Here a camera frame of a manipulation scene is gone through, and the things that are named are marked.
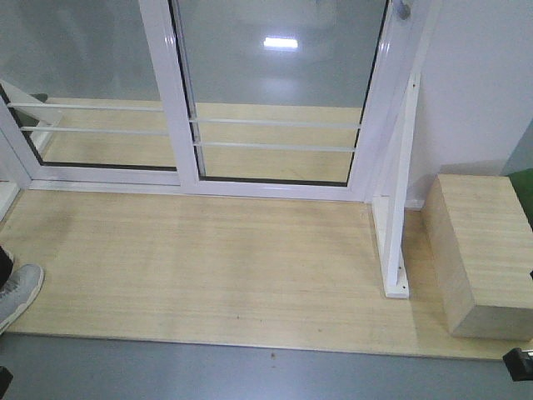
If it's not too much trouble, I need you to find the white framed sliding glass door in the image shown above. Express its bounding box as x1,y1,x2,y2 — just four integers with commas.
139,1,414,201

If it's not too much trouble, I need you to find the light wooden platform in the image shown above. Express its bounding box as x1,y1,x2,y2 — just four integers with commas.
0,97,507,362

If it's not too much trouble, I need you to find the white fixed glass panel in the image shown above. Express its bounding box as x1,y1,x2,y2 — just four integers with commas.
1,1,187,194

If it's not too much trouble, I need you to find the light wooden block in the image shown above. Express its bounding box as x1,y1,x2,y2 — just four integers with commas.
422,174,532,342

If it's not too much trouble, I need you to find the grey sneaker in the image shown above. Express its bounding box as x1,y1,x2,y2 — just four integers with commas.
1,264,45,333

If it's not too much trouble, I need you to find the white triangular support bracket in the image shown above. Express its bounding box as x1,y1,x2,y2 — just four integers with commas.
371,0,442,299

